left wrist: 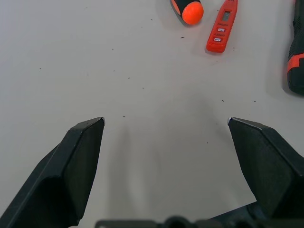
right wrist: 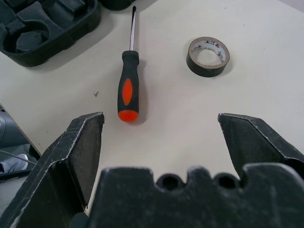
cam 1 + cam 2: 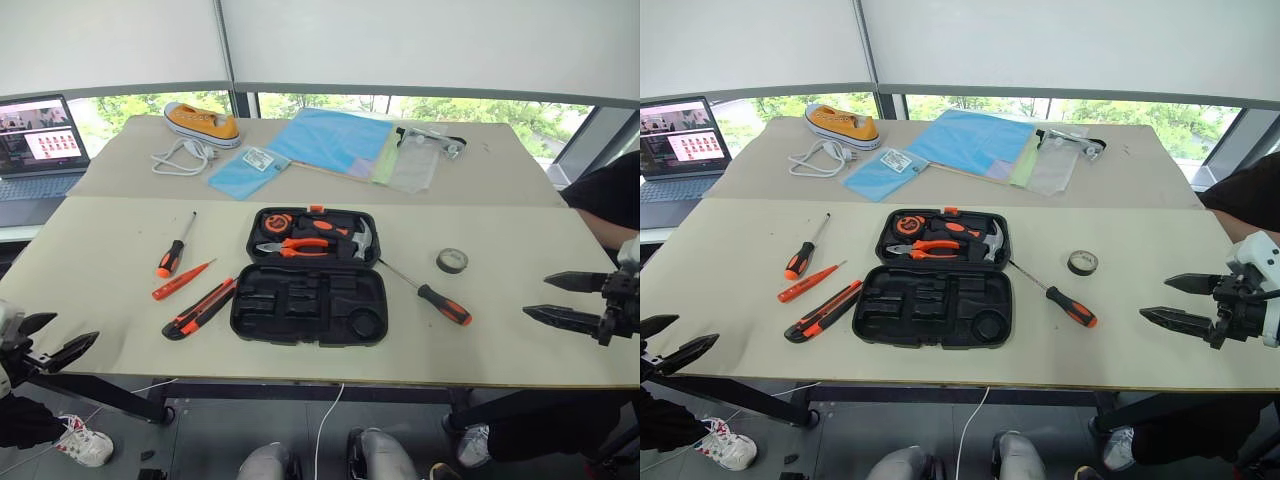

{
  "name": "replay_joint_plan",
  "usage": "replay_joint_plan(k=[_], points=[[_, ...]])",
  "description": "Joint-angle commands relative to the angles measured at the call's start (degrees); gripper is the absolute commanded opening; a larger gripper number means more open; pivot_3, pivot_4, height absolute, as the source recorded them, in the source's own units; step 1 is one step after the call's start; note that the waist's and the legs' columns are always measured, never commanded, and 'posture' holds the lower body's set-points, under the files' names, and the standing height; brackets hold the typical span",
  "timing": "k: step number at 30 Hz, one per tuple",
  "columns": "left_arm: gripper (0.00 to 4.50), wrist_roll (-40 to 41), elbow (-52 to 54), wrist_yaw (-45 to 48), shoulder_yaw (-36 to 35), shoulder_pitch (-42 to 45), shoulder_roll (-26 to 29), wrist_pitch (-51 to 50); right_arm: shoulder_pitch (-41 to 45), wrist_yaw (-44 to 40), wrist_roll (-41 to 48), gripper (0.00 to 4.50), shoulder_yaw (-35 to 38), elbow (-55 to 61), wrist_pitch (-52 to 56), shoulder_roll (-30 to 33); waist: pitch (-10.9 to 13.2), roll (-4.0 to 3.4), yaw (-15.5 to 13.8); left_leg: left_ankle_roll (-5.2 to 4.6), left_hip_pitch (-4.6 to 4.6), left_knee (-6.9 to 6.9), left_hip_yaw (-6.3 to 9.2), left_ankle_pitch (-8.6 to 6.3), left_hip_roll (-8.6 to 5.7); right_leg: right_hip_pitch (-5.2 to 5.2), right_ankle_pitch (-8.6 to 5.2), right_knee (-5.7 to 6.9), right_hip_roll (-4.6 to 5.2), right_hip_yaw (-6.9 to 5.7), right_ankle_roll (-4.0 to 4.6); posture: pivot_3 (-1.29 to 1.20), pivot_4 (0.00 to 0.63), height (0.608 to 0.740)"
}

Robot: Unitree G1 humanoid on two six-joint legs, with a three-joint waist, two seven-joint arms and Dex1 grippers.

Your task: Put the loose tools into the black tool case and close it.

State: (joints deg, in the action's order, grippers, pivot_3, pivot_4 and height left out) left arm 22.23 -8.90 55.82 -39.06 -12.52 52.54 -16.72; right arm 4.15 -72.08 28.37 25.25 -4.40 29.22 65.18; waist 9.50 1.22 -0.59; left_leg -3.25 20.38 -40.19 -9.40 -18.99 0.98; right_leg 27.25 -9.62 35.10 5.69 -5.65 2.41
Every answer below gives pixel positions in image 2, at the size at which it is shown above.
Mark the white cable under table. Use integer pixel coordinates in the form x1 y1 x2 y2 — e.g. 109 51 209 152
0 149 38 165

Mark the black electrical tape roll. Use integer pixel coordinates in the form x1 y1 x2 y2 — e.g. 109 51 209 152
186 36 231 78

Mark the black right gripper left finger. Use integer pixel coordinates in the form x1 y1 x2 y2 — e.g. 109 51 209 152
0 111 105 228

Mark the black orange tool case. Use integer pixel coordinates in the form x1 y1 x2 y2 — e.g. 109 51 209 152
0 0 133 68

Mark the black orange screwdriver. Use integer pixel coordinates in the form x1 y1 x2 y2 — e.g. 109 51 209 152
116 5 140 123

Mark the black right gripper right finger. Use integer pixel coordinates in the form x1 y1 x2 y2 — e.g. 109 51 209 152
217 113 304 181

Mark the white grey sneaker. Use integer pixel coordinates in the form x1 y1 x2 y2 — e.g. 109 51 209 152
0 153 30 176

